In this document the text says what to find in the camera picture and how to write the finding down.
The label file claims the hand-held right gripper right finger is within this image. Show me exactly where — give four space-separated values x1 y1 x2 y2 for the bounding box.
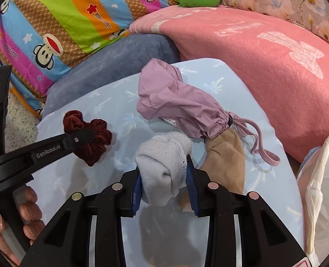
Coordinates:
185 154 315 267

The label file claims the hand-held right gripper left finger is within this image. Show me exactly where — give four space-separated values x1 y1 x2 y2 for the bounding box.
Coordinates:
20 170 143 267

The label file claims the dark red velvet scrunchie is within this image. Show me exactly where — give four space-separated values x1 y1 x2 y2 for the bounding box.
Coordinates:
63 111 113 167

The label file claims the lavender grey sock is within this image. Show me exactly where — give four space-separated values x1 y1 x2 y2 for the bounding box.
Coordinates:
135 132 193 207

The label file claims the white plastic bag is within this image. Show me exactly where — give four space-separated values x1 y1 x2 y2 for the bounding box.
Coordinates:
296 131 329 267

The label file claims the person's left hand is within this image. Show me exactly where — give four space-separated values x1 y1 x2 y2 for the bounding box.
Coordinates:
0 186 46 266

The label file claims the tan nylon stocking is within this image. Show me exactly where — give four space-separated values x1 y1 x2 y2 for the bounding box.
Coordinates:
181 129 246 213

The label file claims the light blue printed bed sheet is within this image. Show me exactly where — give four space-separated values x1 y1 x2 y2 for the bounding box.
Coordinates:
34 58 304 267

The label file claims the colourful striped cartoon quilt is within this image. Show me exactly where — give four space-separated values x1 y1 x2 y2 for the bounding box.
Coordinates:
0 0 182 117

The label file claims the blue grey plush pillow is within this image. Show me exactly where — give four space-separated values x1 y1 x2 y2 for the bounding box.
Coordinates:
42 33 180 117

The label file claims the pink printed blanket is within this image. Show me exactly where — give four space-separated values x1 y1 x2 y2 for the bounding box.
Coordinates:
129 6 329 163

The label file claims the floral printed cloth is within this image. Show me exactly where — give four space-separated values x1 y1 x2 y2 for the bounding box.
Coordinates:
215 0 329 51

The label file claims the purple drawstring pouch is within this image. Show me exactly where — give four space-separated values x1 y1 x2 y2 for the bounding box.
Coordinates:
136 58 281 167

